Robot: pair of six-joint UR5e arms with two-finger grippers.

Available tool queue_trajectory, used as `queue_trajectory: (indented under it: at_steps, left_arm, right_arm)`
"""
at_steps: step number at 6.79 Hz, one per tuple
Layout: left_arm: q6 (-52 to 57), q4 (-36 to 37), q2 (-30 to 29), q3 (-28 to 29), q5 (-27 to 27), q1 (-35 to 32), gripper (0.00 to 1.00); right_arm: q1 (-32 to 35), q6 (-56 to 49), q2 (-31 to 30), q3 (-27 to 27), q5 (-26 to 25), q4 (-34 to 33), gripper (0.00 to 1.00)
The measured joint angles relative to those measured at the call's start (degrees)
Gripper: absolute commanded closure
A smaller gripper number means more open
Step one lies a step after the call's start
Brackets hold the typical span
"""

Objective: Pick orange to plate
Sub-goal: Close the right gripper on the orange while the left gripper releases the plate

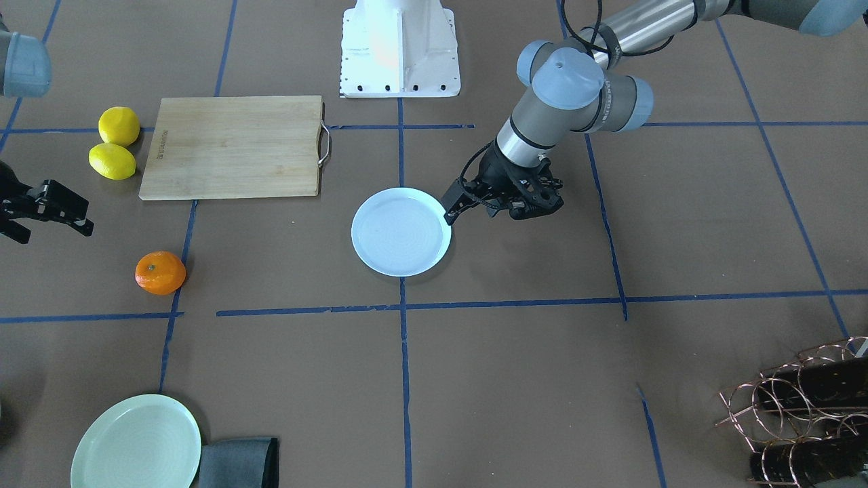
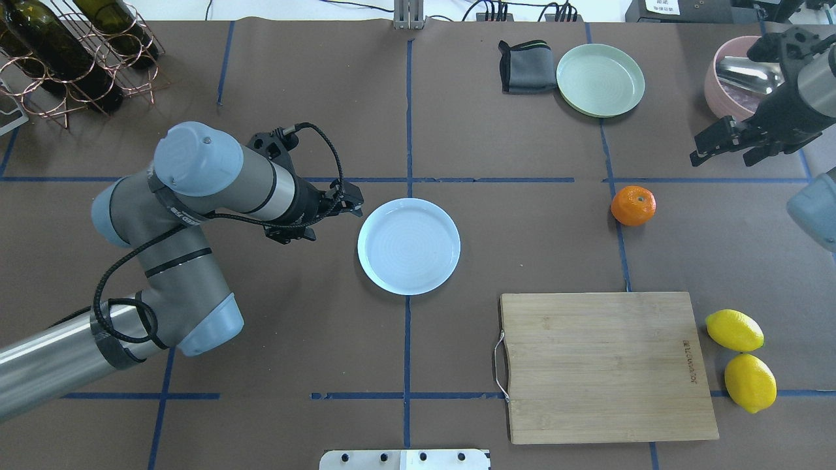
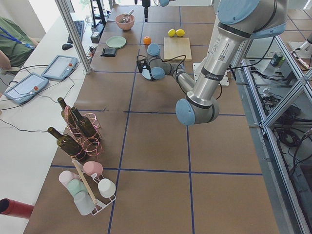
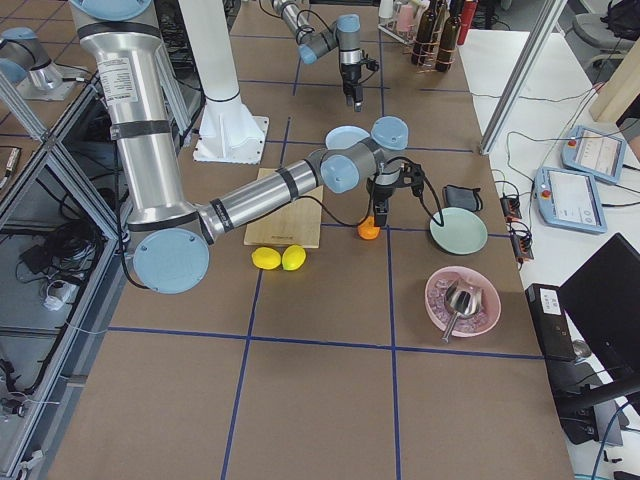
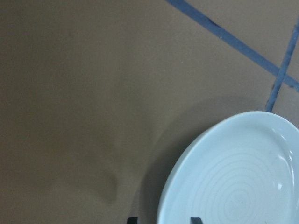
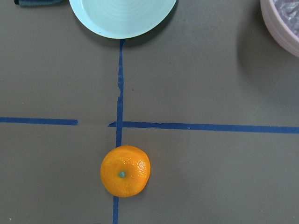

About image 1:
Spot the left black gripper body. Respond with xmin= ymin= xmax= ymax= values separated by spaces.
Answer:
xmin=461 ymin=141 xmax=564 ymax=220

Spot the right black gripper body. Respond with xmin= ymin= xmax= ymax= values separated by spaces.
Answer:
xmin=1 ymin=161 xmax=47 ymax=244

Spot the light blue plate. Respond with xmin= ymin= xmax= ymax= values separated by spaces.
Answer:
xmin=351 ymin=186 xmax=452 ymax=277

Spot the orange mandarin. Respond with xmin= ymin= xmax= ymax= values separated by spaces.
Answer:
xmin=134 ymin=251 xmax=187 ymax=296

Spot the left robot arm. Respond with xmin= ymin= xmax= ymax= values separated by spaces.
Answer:
xmin=442 ymin=1 xmax=866 ymax=225

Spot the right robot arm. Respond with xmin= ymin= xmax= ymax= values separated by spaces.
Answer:
xmin=1 ymin=25 xmax=94 ymax=244

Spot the light green plate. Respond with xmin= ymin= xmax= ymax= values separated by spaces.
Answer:
xmin=69 ymin=394 xmax=202 ymax=487

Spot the yellow lemon outer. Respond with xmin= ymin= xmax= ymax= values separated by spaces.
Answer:
xmin=89 ymin=142 xmax=137 ymax=180

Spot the yellow lemon near board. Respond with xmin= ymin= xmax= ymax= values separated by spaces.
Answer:
xmin=97 ymin=107 xmax=142 ymax=147

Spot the white central pillar base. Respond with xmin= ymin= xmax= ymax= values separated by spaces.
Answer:
xmin=339 ymin=1 xmax=462 ymax=98

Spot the bamboo cutting board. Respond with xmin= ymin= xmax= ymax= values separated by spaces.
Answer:
xmin=139 ymin=95 xmax=330 ymax=201

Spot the dark grey folded cloth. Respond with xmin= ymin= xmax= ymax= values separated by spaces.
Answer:
xmin=198 ymin=436 xmax=280 ymax=487

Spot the dark wine bottle middle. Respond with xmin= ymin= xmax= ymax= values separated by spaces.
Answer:
xmin=755 ymin=357 xmax=867 ymax=415

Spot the dark wine bottle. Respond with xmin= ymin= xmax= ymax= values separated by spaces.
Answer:
xmin=755 ymin=357 xmax=867 ymax=415
xmin=749 ymin=436 xmax=867 ymax=487

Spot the dark wine bottle lower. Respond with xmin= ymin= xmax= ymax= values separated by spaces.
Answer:
xmin=749 ymin=436 xmax=867 ymax=487

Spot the copper wire bottle rack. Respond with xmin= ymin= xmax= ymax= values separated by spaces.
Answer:
xmin=718 ymin=336 xmax=867 ymax=487

